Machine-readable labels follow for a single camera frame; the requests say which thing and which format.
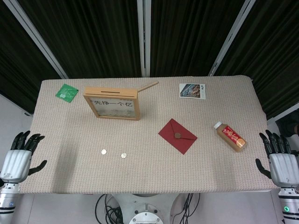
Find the wooden coin box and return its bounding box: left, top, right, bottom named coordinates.
left=83, top=86, right=142, bottom=121

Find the photo postcard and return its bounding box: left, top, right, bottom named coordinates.
left=179, top=83, right=206, bottom=100

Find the black cable bundle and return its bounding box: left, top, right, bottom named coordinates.
left=95, top=193, right=124, bottom=224
left=172, top=193, right=201, bottom=224

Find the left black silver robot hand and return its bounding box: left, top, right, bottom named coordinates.
left=0, top=131, right=48, bottom=187

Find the green foil packet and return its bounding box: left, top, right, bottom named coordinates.
left=55, top=84, right=79, bottom=103

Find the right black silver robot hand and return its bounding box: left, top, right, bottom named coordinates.
left=255, top=129, right=299, bottom=187

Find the brown drink bottle red label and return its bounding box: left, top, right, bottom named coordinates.
left=213, top=121, right=248, bottom=154

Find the wooden stick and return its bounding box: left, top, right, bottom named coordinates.
left=137, top=81, right=160, bottom=92

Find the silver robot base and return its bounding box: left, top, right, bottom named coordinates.
left=111, top=193, right=180, bottom=224

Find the beige woven tablecloth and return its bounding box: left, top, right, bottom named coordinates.
left=18, top=74, right=278, bottom=195

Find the black curtain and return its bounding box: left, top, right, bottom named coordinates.
left=214, top=0, right=299, bottom=119
left=17, top=0, right=143, bottom=79
left=0, top=0, right=63, bottom=115
left=150, top=0, right=248, bottom=77

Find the white frame post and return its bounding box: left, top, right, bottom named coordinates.
left=207, top=0, right=260, bottom=77
left=7, top=0, right=68, bottom=79
left=136, top=0, right=152, bottom=77

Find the red envelope with seal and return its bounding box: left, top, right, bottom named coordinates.
left=158, top=118, right=198, bottom=155

